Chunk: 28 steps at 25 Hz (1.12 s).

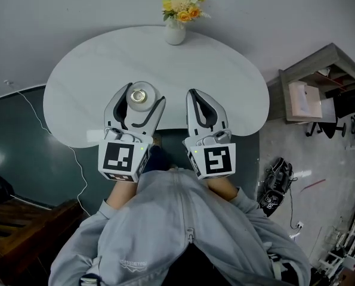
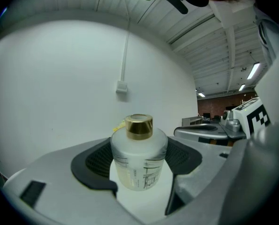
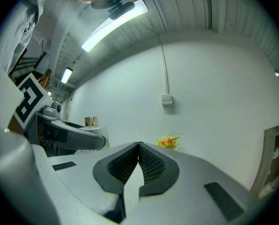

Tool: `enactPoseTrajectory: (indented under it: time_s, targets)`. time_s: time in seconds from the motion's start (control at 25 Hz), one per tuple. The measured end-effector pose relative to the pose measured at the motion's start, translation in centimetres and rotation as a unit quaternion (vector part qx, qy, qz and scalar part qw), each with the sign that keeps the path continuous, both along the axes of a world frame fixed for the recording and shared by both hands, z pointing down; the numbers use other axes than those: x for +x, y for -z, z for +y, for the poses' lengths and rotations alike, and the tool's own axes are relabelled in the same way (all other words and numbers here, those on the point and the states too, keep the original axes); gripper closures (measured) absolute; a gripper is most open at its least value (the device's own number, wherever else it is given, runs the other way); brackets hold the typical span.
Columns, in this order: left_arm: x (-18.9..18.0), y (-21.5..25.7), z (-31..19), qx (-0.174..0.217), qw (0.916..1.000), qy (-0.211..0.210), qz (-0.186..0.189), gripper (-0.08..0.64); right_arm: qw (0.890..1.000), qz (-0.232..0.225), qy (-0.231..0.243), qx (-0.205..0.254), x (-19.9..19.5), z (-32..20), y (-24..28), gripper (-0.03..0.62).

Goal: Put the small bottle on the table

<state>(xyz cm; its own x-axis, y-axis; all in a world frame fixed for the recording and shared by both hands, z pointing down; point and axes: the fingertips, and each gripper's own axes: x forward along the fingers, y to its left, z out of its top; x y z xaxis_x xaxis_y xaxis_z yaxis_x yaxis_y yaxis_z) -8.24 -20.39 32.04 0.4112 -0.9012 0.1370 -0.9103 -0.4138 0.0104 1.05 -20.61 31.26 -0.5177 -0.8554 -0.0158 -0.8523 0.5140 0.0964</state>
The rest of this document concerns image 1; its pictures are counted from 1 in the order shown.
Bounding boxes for dark brown wooden furniture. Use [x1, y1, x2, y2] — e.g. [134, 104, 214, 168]
[0, 174, 86, 286]

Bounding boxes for grey zip hoodie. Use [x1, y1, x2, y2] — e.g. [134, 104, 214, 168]
[48, 167, 312, 286]

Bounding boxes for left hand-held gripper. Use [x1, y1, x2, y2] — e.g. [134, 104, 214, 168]
[98, 83, 167, 184]

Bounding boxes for person's right forearm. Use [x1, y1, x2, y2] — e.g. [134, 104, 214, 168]
[205, 176, 239, 203]

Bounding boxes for white ceramic vase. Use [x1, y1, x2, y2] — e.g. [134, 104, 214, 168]
[163, 18, 187, 46]

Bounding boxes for black office chair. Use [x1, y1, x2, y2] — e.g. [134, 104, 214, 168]
[305, 86, 355, 138]

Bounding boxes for dark blue trousers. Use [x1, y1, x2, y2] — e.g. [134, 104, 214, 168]
[149, 143, 174, 173]

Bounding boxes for white oval marble table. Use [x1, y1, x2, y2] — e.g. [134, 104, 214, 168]
[42, 24, 270, 148]

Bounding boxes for black bag with straps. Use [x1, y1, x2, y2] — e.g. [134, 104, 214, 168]
[257, 157, 298, 217]

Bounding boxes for white power cable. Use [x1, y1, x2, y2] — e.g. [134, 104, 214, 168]
[14, 89, 90, 217]

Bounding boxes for pale pink box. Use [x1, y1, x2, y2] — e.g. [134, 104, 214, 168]
[288, 80, 323, 117]

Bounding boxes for person's left forearm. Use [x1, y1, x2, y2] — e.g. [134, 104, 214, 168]
[105, 179, 141, 212]

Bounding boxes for yellow flower bouquet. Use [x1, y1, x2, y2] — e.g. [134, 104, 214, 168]
[161, 0, 212, 23]

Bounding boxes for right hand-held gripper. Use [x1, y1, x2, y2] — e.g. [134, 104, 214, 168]
[181, 88, 237, 181]

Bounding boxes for wooden side desk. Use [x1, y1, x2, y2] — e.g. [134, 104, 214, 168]
[266, 42, 355, 125]

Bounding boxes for white metal rack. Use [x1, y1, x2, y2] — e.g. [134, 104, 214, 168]
[317, 177, 355, 279]

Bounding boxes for black shirt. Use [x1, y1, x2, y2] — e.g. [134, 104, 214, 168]
[177, 243, 274, 286]

